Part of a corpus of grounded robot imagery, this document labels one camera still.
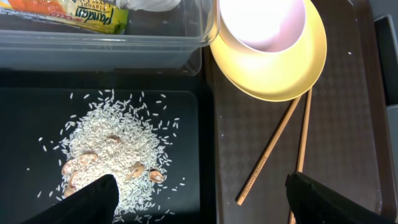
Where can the black waste tray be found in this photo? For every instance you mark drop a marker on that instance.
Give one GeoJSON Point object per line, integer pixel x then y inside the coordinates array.
{"type": "Point", "coordinates": [36, 105]}

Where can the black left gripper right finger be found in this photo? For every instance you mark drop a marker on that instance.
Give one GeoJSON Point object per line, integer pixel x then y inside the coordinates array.
{"type": "Point", "coordinates": [313, 203]}

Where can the wooden chopstick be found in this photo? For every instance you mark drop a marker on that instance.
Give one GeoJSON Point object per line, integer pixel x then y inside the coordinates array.
{"type": "Point", "coordinates": [265, 155]}
{"type": "Point", "coordinates": [304, 133]}

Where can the rice and nuts pile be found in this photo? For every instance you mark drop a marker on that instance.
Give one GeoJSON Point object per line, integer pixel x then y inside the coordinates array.
{"type": "Point", "coordinates": [131, 142]}

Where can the white tissue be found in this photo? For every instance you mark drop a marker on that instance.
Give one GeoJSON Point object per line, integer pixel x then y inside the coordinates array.
{"type": "Point", "coordinates": [148, 5]}

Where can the yellow plate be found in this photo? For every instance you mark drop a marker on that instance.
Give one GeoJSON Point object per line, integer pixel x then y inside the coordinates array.
{"type": "Point", "coordinates": [278, 76]}

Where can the brown serving tray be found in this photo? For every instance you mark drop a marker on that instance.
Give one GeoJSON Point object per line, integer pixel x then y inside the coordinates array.
{"type": "Point", "coordinates": [348, 146]}

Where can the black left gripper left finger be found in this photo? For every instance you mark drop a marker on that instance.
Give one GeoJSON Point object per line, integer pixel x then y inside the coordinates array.
{"type": "Point", "coordinates": [94, 203]}

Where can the clear plastic waste bin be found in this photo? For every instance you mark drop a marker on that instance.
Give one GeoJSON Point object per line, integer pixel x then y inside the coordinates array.
{"type": "Point", "coordinates": [152, 43]}

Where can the grey dishwasher rack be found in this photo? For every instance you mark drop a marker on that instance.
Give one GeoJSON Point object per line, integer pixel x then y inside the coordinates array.
{"type": "Point", "coordinates": [385, 21]}

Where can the white pink rice bowl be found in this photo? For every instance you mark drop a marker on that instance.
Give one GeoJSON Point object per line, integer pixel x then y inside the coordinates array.
{"type": "Point", "coordinates": [265, 25]}

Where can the green snack wrapper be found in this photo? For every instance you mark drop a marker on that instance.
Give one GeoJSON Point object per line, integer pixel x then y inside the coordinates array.
{"type": "Point", "coordinates": [95, 15]}

